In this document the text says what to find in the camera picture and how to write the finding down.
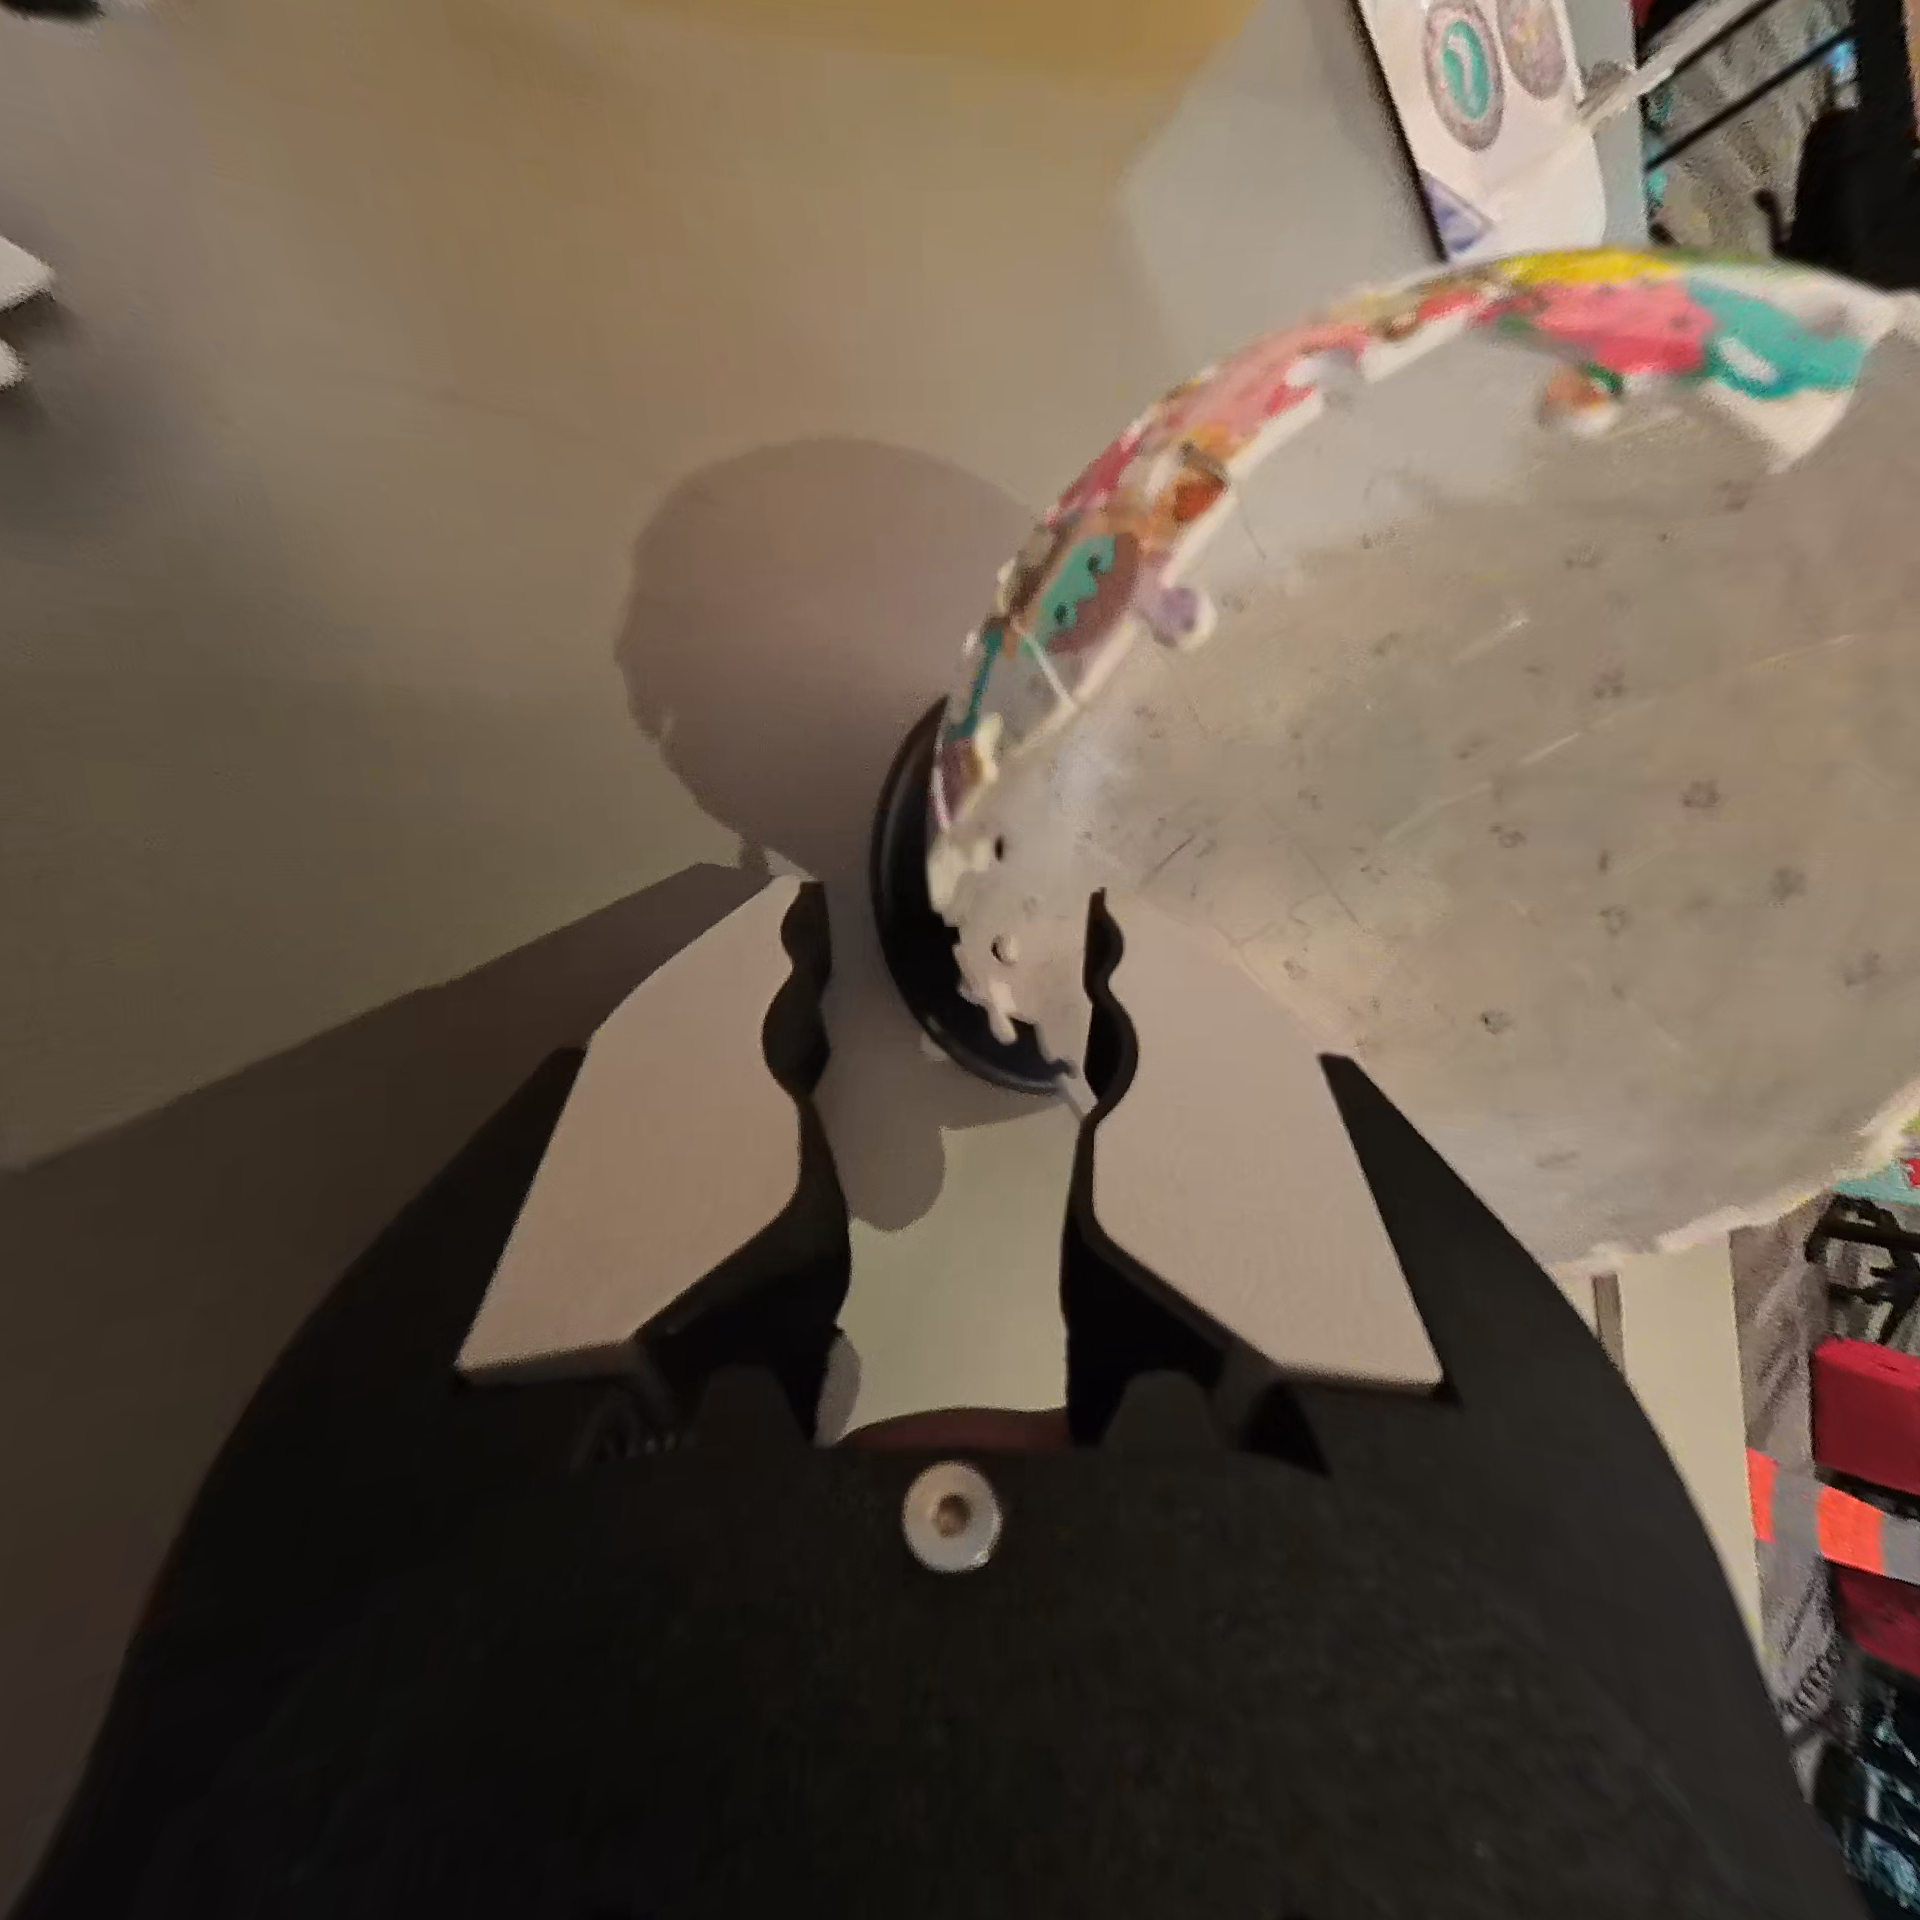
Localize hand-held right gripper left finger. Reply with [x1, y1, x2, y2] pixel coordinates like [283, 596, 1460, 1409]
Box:
[460, 881, 842, 1412]

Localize black ball stand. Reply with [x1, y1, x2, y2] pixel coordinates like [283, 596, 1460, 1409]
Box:
[871, 696, 1130, 1100]

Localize puzzle box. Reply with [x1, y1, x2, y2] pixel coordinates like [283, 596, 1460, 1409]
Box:
[1357, 0, 1653, 267]

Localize black metal chair frame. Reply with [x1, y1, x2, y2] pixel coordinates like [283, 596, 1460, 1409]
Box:
[1644, 0, 1920, 294]

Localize colourful puzzle ball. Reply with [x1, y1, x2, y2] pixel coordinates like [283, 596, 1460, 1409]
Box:
[925, 246, 1920, 1263]

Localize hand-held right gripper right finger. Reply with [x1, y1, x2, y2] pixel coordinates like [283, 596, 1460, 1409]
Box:
[1066, 889, 1449, 1412]

